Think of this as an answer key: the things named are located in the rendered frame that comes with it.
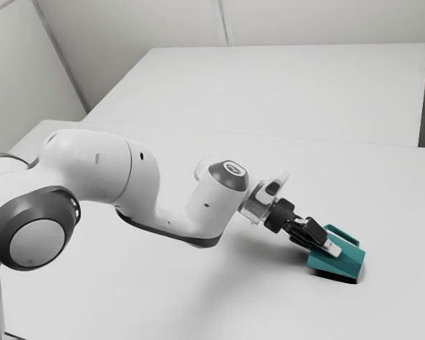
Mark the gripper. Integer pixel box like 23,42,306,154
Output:
263,198,342,259

